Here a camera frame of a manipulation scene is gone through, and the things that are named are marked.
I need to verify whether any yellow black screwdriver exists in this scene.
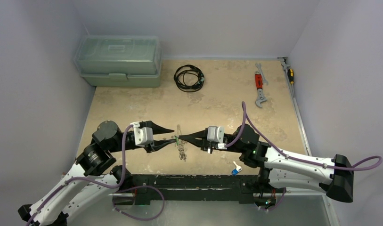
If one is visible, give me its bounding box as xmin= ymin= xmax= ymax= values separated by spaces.
xmin=287 ymin=68 xmax=295 ymax=97

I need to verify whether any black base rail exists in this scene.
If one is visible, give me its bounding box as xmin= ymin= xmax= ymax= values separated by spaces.
xmin=111 ymin=174 xmax=276 ymax=207

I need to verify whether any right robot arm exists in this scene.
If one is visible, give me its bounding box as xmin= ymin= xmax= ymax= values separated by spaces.
xmin=179 ymin=124 xmax=354 ymax=203

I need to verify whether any coiled black cable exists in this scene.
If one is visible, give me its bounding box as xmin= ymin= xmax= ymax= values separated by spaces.
xmin=173 ymin=65 xmax=205 ymax=93

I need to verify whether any large metal keyring with keys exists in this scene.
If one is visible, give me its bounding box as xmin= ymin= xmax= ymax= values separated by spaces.
xmin=172 ymin=124 xmax=187 ymax=162

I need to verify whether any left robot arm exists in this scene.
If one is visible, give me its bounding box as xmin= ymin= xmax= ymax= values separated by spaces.
xmin=18 ymin=121 xmax=175 ymax=226

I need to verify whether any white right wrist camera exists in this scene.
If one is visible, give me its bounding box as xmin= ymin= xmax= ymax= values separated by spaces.
xmin=207 ymin=126 xmax=227 ymax=154

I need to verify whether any green plastic toolbox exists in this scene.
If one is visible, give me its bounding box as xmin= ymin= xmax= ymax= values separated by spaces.
xmin=74 ymin=35 xmax=163 ymax=88

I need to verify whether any red handled adjustable wrench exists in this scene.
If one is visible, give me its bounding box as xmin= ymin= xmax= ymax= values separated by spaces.
xmin=255 ymin=71 xmax=268 ymax=108

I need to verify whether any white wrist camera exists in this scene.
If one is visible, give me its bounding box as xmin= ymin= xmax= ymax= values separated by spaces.
xmin=207 ymin=126 xmax=227 ymax=154
xmin=131 ymin=121 xmax=154 ymax=147

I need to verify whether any aluminium side rail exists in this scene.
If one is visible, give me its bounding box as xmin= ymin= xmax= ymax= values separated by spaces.
xmin=277 ymin=57 xmax=340 ymax=226

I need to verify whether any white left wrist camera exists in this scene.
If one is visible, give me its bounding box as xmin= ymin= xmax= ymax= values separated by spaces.
xmin=131 ymin=121 xmax=154 ymax=147

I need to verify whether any silver open-end wrench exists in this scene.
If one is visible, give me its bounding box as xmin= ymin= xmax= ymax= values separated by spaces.
xmin=255 ymin=63 xmax=269 ymax=85

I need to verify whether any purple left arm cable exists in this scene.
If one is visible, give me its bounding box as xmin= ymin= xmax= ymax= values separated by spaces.
xmin=24 ymin=124 xmax=166 ymax=226

